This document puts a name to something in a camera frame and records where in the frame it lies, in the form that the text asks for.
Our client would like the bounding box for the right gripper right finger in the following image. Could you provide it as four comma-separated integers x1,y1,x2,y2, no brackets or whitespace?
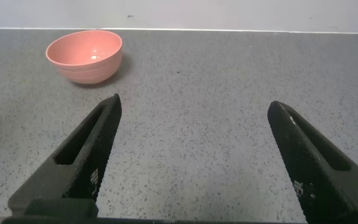
267,100,358,224

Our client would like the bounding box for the pink bowl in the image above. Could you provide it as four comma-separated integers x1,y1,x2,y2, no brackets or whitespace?
45,29,124,85

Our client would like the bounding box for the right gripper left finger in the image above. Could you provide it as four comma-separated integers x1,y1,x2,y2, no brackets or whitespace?
7,93,123,218

